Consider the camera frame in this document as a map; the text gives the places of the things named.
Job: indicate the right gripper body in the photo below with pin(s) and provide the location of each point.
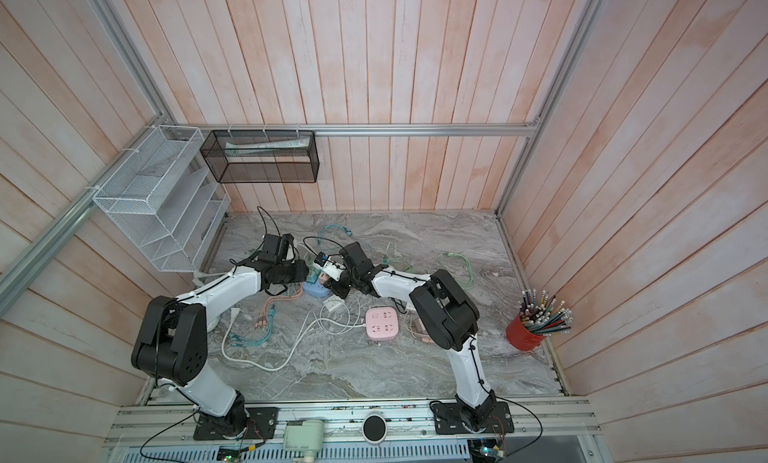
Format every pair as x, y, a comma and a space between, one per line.
348, 280

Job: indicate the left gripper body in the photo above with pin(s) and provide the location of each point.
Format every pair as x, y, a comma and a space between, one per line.
291, 273

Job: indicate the white charger plug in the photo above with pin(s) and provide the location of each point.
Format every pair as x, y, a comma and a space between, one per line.
333, 304

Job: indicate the pink power strip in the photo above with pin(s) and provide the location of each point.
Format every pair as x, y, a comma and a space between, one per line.
381, 324

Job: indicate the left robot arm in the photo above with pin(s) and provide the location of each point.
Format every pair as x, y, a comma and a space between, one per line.
172, 343

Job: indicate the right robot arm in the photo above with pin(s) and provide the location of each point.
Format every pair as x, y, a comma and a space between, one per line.
448, 314

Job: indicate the blue power strip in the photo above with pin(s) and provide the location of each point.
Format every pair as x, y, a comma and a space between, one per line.
316, 289

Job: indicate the black mesh basket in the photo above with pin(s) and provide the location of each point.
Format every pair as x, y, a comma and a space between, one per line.
262, 156

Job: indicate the black round speaker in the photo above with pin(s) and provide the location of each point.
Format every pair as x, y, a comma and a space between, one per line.
374, 428

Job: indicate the white box device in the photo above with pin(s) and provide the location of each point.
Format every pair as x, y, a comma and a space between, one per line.
305, 437

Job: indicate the red pencil cup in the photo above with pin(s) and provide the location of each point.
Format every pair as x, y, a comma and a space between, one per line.
541, 315

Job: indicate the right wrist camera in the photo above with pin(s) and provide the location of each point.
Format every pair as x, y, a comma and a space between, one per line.
326, 265

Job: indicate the white wire shelf rack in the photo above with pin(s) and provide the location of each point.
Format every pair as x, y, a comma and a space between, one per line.
170, 210

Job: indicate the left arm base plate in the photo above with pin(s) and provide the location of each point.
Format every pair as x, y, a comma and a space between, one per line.
250, 422

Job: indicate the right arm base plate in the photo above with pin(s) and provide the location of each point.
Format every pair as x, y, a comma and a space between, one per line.
455, 418

